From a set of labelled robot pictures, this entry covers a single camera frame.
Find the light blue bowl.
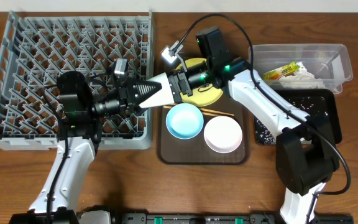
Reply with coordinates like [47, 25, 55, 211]
[165, 103, 204, 139]

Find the grey plastic dish rack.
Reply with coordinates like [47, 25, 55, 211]
[0, 12, 155, 151]

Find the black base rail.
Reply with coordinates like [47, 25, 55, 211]
[76, 212, 354, 224]

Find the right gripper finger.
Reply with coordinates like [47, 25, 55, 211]
[168, 75, 182, 103]
[174, 74, 193, 96]

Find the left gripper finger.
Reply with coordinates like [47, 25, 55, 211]
[131, 78, 162, 98]
[131, 106, 147, 116]

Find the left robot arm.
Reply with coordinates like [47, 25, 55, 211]
[10, 71, 173, 223]

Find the white plastic cup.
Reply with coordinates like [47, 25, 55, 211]
[139, 73, 174, 108]

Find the black waste tray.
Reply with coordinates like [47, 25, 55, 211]
[254, 89, 342, 146]

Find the white bowl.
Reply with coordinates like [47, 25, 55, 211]
[203, 116, 243, 154]

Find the green snack wrapper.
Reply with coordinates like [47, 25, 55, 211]
[263, 62, 300, 80]

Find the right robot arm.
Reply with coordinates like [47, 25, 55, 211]
[168, 27, 341, 223]

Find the wooden chopstick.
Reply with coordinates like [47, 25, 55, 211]
[163, 103, 234, 117]
[198, 107, 234, 117]

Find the clear plastic waste bin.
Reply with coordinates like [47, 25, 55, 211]
[253, 44, 353, 94]

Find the yellow plate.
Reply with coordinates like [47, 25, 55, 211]
[174, 57, 225, 107]

